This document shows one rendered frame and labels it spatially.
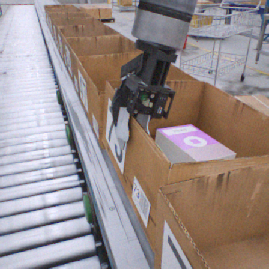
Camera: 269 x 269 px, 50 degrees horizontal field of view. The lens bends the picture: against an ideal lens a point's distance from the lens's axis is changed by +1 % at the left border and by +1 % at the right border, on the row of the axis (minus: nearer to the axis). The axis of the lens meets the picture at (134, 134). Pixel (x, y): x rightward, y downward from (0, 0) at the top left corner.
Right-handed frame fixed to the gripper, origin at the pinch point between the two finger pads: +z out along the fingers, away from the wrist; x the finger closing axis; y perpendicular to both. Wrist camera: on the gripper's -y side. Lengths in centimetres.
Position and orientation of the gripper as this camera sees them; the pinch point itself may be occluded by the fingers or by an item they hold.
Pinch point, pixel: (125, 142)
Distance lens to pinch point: 58.4
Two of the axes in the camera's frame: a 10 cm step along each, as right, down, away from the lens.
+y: 3.1, 4.5, -8.3
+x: 9.2, 0.8, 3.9
